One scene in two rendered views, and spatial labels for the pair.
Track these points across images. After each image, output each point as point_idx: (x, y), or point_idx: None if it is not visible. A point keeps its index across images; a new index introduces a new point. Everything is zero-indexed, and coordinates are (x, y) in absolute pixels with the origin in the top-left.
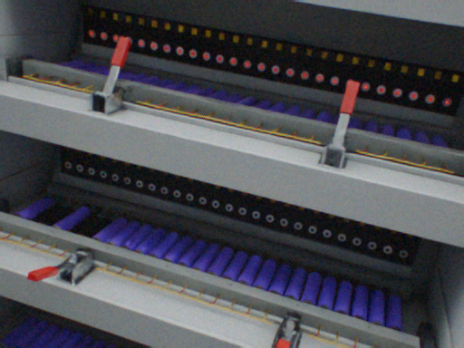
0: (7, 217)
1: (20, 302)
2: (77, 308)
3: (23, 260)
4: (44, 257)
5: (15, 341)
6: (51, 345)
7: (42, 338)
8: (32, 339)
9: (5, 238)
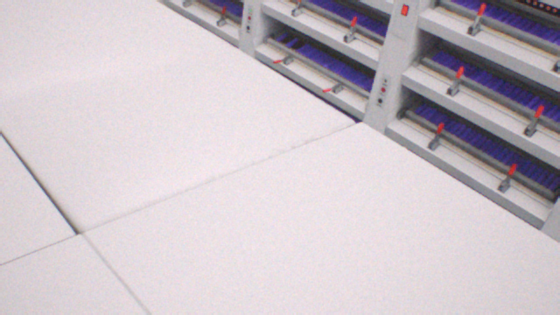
0: (272, 41)
1: (274, 68)
2: (287, 72)
3: (275, 55)
4: (281, 55)
5: None
6: None
7: None
8: None
9: (271, 47)
